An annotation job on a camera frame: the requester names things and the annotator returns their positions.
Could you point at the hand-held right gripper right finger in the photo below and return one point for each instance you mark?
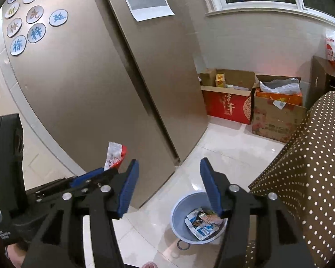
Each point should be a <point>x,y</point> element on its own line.
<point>209,187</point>

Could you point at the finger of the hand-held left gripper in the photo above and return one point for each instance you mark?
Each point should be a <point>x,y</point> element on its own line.
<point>50,188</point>
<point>86,177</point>

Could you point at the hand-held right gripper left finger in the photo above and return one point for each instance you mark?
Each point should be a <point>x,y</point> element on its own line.
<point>127,189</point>

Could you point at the brown snack packet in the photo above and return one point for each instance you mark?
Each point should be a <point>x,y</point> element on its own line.
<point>213,216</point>

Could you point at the red white wrapper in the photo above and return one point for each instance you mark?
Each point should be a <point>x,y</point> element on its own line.
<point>113,156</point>

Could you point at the light blue plastic basin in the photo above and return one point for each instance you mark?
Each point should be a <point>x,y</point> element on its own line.
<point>181,215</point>

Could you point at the blue white snack packet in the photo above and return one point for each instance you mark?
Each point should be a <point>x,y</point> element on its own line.
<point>205,231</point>

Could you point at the person's left hand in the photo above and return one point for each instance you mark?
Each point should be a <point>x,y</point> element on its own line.
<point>15,256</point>

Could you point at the pink slipper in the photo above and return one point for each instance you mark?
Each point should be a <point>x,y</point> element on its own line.
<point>149,264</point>

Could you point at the red cardboard box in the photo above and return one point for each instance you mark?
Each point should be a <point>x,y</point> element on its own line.
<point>229,106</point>

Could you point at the beige refrigerator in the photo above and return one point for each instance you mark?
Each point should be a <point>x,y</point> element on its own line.
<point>81,89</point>

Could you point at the brown printed cardboard box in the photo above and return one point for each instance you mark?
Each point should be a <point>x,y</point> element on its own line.
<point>273,120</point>

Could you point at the small yellow box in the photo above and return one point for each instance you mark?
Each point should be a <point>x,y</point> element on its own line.
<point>220,80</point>

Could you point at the brown polka dot tablecloth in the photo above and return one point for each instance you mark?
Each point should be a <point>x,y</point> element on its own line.
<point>318,159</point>

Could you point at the orange printed packet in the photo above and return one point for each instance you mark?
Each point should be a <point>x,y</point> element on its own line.
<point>282,99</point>

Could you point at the grey plastic bag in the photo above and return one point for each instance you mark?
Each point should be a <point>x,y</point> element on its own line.
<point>279,86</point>

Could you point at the group of round character magnets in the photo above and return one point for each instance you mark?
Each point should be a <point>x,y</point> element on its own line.
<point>36,33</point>

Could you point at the dark wooden cabinet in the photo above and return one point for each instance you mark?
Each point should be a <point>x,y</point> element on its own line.
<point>319,75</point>

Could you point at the white grey paper sheet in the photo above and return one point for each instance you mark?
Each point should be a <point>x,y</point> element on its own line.
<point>148,5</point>

